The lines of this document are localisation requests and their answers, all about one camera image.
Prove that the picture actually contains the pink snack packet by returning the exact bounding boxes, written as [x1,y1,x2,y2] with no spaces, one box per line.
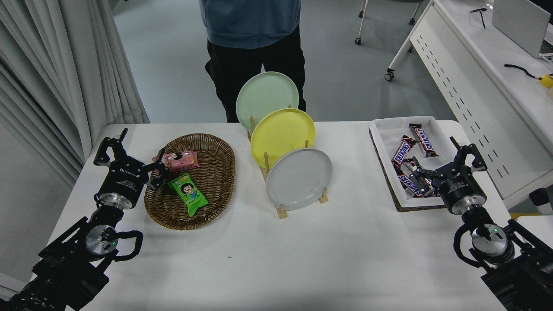
[152,150,200,173]

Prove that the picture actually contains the silver laptop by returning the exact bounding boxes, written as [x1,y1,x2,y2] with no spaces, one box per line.
[492,0,553,59]

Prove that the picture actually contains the brown Snickers bar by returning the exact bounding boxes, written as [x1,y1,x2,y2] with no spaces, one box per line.
[403,158,439,197]
[409,124,439,158]
[391,135,418,170]
[392,166,426,199]

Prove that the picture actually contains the white side table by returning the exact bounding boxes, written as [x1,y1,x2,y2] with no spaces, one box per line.
[516,215,553,242]

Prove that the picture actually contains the black glasses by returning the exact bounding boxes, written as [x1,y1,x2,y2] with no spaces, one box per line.
[470,7,488,29]

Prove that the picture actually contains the wooden plate rack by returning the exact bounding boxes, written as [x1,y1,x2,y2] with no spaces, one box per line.
[247,104,329,219]

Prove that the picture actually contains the pale green round plate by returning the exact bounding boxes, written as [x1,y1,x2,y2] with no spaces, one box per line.
[235,71,299,133]

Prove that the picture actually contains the black cylindrical object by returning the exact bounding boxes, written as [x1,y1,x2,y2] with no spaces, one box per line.
[529,188,553,216]

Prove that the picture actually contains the black cable on desk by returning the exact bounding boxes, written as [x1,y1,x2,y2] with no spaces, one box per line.
[504,64,541,80]

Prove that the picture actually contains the green snack packet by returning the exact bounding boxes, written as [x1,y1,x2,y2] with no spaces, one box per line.
[168,173,209,217]

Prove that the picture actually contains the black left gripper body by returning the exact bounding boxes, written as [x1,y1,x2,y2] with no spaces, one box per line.
[98,158,150,204]

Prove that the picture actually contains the white pleated curtain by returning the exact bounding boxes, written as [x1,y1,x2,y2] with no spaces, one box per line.
[0,0,150,190]

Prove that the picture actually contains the brown oval wicker basket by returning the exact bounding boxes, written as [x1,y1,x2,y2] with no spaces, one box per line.
[144,133,236,231]

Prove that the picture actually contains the white desk with slotted panel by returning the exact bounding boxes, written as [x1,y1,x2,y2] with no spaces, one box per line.
[385,0,553,210]

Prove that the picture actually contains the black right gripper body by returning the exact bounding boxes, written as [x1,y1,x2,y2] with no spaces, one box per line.
[436,170,486,208]

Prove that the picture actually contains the grey round plate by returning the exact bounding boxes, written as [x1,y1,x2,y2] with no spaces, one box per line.
[265,148,334,211]

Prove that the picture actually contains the yellow round plate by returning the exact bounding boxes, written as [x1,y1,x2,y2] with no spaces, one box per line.
[250,108,316,170]

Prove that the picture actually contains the person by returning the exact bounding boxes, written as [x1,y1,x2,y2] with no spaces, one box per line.
[199,0,307,123]

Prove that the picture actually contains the white tray with cork base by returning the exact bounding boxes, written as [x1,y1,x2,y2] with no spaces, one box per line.
[369,116,469,213]

